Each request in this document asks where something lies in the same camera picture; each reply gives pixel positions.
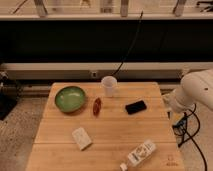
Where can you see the black eraser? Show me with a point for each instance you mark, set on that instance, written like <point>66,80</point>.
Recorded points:
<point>135,107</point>

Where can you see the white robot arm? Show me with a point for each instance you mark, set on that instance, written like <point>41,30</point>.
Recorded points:
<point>194,87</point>

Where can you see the white sponge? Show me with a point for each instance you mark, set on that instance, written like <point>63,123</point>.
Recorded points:
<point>81,138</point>

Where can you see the white plastic cup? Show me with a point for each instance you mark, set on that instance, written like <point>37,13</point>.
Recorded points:
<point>109,84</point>

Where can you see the red brown toy object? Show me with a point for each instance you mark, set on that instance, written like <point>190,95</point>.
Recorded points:
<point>97,107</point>

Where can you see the green ceramic bowl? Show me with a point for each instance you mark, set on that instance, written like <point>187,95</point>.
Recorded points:
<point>70,99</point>

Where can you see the white plastic bottle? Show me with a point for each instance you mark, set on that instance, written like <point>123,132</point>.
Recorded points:
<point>138,155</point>

